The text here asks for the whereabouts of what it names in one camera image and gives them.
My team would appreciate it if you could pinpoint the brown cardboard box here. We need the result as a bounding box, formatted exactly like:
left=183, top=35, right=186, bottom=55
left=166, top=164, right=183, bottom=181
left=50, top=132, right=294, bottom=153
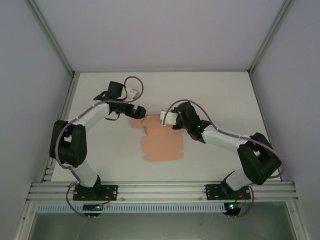
left=129, top=113, right=186, bottom=163

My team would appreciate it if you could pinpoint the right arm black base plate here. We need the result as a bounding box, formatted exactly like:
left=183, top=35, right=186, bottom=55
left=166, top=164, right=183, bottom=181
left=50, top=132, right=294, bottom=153
left=204, top=183, right=252, bottom=201

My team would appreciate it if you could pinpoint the aluminium mounting rail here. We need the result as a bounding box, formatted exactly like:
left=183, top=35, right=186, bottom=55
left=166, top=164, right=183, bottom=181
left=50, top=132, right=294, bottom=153
left=26, top=180, right=300, bottom=201

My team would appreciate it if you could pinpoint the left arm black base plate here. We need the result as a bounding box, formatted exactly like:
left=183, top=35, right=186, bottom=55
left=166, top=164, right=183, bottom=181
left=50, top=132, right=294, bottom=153
left=72, top=184, right=119, bottom=201

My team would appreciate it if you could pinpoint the slotted pale cable duct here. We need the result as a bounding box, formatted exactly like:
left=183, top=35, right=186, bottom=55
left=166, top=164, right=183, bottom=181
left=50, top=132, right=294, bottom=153
left=36, top=202, right=226, bottom=214

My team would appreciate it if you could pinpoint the aluminium frame post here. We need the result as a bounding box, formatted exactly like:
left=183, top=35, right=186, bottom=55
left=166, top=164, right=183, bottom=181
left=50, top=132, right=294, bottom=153
left=247, top=0, right=294, bottom=75
left=26, top=0, right=76, bottom=76

